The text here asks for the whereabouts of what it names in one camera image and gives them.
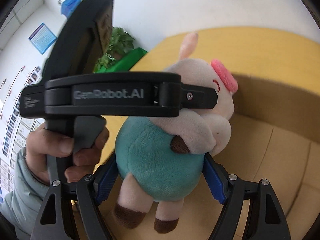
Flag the green potted plant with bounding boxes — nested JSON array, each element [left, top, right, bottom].
[[93, 27, 135, 73]]

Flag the pig plush teal body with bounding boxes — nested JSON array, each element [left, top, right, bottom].
[[113, 33, 238, 233]]

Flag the cardboard box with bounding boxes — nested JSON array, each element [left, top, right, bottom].
[[71, 73, 320, 240]]

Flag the grey sleeve left forearm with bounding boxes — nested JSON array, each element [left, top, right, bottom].
[[1, 148, 49, 239]]

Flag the person left hand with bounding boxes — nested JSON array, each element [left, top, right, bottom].
[[25, 124, 109, 185]]

